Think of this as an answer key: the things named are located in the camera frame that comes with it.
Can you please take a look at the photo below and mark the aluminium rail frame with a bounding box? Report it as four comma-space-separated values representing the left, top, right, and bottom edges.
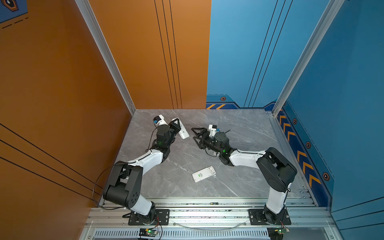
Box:
80, 192, 342, 240

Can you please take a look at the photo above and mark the clear cable on rail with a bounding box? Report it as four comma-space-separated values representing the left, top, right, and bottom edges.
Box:
171, 221, 248, 231

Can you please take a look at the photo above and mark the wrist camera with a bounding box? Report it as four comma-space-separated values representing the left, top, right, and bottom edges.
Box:
153, 115, 168, 128
208, 125, 220, 138

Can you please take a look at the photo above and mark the aluminium corner post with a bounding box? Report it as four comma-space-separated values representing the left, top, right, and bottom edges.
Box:
272, 0, 345, 117
75, 0, 136, 116

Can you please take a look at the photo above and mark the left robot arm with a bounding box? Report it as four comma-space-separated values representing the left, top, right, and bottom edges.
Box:
103, 115, 189, 225

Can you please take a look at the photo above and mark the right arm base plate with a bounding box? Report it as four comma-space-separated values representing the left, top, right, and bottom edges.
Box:
248, 208, 292, 226

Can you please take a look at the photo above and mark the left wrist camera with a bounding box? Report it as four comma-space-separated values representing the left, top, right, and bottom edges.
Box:
153, 115, 168, 128

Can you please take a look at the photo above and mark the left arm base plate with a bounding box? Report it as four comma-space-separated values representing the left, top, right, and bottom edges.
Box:
128, 209, 170, 226

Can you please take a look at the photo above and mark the left green circuit board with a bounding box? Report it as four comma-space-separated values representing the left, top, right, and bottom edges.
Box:
138, 228, 160, 240

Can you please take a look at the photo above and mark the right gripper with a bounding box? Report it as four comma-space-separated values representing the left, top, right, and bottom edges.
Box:
191, 128, 223, 157

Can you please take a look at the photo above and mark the right green circuit board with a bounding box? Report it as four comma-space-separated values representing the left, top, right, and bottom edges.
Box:
267, 228, 290, 240

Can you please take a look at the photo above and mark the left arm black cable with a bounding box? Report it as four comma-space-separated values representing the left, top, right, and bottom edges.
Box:
92, 161, 127, 211

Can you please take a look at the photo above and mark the left aluminium corner post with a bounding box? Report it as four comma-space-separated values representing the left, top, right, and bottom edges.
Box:
75, 0, 136, 116

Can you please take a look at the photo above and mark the white TCL remote control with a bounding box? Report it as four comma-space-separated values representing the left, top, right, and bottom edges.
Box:
192, 166, 216, 183

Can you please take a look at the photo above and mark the right aluminium corner post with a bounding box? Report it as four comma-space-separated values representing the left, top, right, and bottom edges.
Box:
272, 0, 345, 117

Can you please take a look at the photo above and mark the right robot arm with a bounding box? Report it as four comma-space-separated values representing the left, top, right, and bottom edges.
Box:
191, 125, 298, 226

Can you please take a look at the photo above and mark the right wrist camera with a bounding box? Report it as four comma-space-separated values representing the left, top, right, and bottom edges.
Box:
208, 125, 220, 138

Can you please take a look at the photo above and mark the green circuit board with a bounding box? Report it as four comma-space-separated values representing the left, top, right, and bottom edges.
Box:
267, 228, 290, 240
138, 228, 160, 240

